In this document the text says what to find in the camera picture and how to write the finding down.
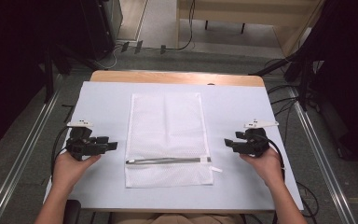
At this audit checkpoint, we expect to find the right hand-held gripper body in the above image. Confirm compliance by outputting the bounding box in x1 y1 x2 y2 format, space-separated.
238 119 280 158

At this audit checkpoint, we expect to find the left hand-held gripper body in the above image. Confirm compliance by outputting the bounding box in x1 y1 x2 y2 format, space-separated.
65 119 103 161

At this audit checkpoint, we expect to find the white mesh laundry bag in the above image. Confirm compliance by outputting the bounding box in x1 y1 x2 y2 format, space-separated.
124 91 224 189

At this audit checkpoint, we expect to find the person's right hand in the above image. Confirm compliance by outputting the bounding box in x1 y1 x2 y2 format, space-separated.
239 146 285 189

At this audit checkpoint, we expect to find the person's left hand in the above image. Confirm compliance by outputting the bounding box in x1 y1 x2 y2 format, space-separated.
52 151 102 191

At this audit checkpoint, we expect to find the white table mat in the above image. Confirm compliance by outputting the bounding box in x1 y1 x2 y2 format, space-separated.
44 80 305 214

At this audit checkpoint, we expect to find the black chair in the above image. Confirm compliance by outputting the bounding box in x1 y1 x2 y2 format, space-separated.
62 199 82 224

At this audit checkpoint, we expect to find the black metal stand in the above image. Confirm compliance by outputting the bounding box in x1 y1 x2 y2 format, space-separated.
249 50 323 112
38 43 106 105

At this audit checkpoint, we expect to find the wooden table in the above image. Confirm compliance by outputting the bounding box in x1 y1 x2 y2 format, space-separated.
89 69 266 88

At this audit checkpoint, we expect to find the person's lap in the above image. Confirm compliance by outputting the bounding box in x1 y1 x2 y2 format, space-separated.
110 212 246 224

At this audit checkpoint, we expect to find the black cabinet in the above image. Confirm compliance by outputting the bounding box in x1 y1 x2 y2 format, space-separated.
79 0 124 62

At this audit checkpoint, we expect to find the light wooden bench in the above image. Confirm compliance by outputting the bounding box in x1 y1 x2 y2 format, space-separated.
175 0 326 58

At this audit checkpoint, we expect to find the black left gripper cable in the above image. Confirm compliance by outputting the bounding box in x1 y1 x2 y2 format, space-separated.
49 125 73 183

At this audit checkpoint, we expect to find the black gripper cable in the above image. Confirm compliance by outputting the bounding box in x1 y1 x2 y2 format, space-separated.
49 125 73 183
260 133 287 183

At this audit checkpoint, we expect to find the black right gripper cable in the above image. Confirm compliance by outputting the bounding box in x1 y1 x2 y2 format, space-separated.
260 133 287 183

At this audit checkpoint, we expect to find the metal floor rail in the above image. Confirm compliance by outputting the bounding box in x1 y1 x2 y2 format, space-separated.
0 88 63 224
287 87 358 224

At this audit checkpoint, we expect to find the black floor cable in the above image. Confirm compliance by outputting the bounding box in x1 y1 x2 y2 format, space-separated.
159 0 198 55

